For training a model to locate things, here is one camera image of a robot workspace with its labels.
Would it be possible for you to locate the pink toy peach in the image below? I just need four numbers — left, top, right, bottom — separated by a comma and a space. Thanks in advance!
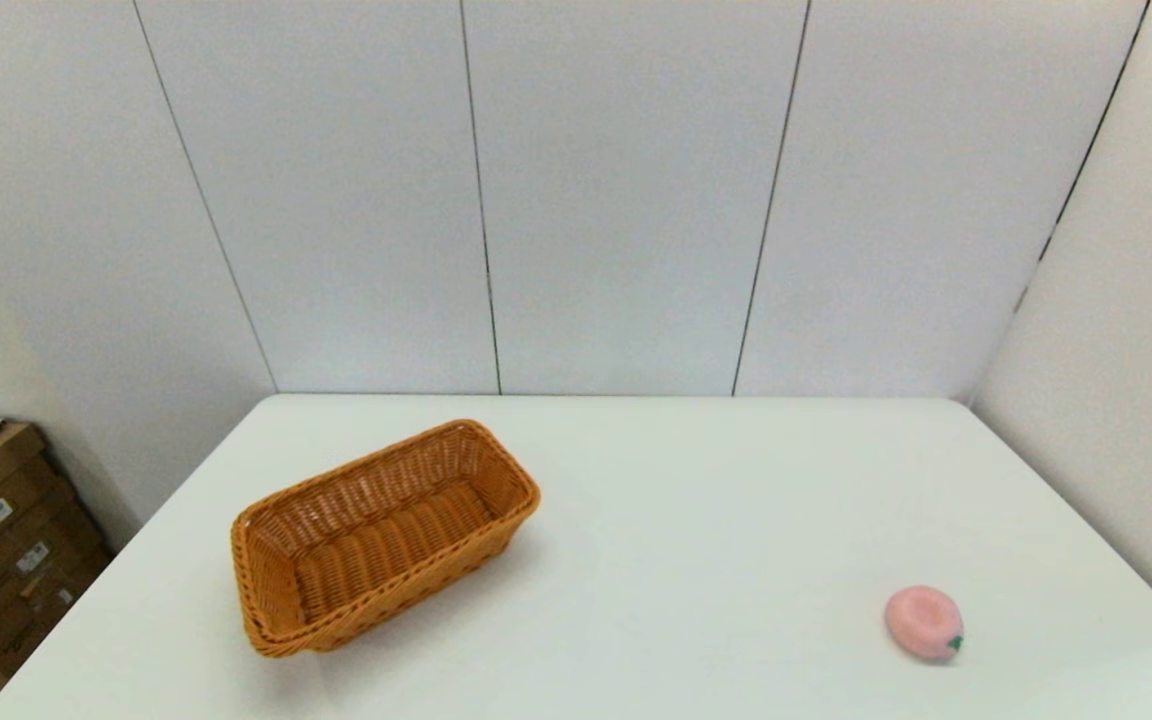
884, 585, 965, 662

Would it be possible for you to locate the orange woven wicker basket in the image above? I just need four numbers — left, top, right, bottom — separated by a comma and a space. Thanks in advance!
230, 418, 542, 658

